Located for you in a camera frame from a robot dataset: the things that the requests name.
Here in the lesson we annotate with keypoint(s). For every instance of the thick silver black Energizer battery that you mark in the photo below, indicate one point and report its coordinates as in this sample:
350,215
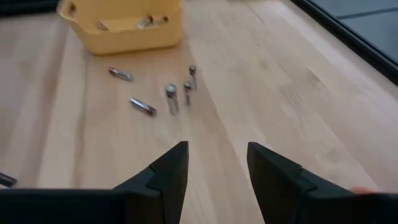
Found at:
171,93

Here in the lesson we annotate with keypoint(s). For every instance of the orange plastic bin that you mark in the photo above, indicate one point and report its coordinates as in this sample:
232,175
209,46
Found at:
360,189

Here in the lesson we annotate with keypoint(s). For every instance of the yellow plastic bin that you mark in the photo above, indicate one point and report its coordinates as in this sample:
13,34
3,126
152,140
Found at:
124,40

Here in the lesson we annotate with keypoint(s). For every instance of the black copper Duracell battery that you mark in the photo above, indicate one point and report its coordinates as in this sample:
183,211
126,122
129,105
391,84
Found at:
7,180

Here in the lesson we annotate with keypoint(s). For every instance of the black table edge rail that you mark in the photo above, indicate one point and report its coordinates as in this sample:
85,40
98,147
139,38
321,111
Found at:
357,40
25,6

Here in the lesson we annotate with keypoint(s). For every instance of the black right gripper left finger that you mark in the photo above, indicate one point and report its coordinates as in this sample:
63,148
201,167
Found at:
164,186

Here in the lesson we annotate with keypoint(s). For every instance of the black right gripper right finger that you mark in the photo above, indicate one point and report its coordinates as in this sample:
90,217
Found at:
273,186

